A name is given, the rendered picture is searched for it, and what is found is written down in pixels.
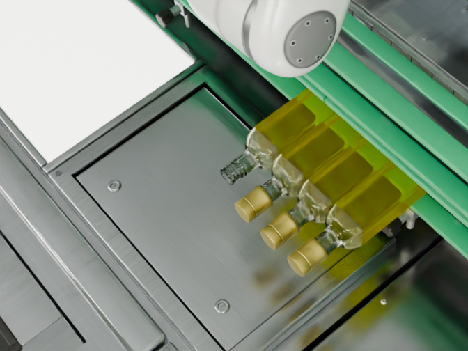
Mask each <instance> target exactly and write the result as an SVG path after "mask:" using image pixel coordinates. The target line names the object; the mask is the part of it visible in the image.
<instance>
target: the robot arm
mask: <svg viewBox="0 0 468 351"><path fill-rule="evenodd" d="M187 1H188V3H189V5H190V6H191V8H192V9H193V11H194V12H195V13H196V14H197V15H198V17H199V18H200V19H201V20H202V21H203V22H204V23H206V24H207V25H208V26H209V27H210V28H211V29H212V30H214V31H215V32H216V33H218V34H219V35H220V36H221V37H222V38H223V39H225V40H226V41H227V42H229V43H230V44H232V45H233V46H235V47H236V48H237V49H239V50H240V51H241V52H242V53H243V54H244V55H246V56H247V57H248V58H250V59H251V60H252V61H253V62H254V63H256V64H257V65H259V66H260V67H261V68H263V69H264V70H266V71H268V72H271V73H272V74H274V75H277V76H280V77H298V76H302V75H305V74H306V73H308V72H310V71H312V70H313V69H314V68H316V67H317V66H318V65H319V64H320V63H321V62H322V61H323V60H324V59H325V57H326V56H327V55H328V53H329V52H330V50H331V49H332V47H333V46H334V43H335V42H336V39H337V37H338V35H339V33H340V30H341V27H342V25H343V22H344V19H345V15H346V12H347V10H348V6H349V4H350V0H187Z"/></svg>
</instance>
